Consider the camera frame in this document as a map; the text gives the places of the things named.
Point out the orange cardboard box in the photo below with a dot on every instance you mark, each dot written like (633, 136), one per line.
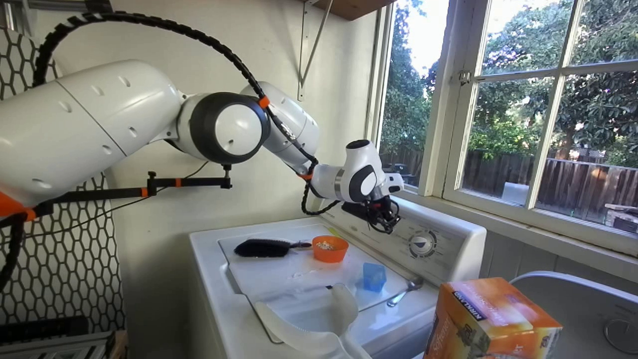
(486, 322)

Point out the white washer timer dial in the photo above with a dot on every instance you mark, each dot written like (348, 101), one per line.
(422, 244)

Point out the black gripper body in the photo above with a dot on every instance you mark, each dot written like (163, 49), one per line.
(366, 212)

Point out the white window frame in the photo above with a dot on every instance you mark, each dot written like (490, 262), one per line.
(460, 132)

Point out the white washer lid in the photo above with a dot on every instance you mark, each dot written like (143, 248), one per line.
(300, 276)

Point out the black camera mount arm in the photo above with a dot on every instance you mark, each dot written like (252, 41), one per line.
(133, 192)

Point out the wooden garden fence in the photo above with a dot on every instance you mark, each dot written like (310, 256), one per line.
(571, 182)

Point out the black brush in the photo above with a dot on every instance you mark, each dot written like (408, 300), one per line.
(262, 248)

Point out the white utility sink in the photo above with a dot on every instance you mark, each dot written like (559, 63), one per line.
(579, 300)

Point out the metal spoon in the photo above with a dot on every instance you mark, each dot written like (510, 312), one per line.
(402, 294)

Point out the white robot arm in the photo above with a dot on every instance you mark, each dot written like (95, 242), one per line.
(101, 126)

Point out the orange cup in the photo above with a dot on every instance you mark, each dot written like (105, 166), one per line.
(330, 250)

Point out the white cloth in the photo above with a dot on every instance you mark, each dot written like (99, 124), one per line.
(312, 342)

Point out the black flat device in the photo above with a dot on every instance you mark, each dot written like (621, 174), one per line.
(41, 328)

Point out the wooden shelf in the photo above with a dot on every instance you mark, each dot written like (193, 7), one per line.
(352, 7)

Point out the black hexagon mesh panel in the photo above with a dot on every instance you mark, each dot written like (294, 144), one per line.
(61, 266)

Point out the white top-load washer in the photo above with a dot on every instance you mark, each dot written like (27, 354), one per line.
(213, 300)

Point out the blue plastic cup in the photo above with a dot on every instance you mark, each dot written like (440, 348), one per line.
(374, 276)

